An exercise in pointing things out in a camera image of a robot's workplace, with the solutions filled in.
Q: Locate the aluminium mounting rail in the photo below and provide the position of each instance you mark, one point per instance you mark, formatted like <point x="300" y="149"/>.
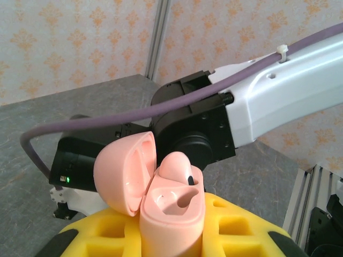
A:
<point x="302" y="192"/>

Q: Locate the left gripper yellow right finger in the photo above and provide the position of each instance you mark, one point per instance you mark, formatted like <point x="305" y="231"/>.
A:
<point x="241" y="233"/>

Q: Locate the pink earbud charging case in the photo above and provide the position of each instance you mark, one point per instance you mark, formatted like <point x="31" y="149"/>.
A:
<point x="166" y="222"/>

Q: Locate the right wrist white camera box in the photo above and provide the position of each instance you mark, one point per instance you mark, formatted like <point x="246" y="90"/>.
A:
<point x="80" y="199"/>

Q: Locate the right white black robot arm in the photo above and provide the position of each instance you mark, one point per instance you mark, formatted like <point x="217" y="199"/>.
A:
<point x="281" y="93"/>

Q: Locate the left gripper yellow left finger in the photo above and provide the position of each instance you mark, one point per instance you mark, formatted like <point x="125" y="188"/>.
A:
<point x="107" y="235"/>

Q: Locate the aluminium frame post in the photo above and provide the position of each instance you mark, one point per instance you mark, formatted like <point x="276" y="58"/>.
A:
<point x="158" y="40"/>

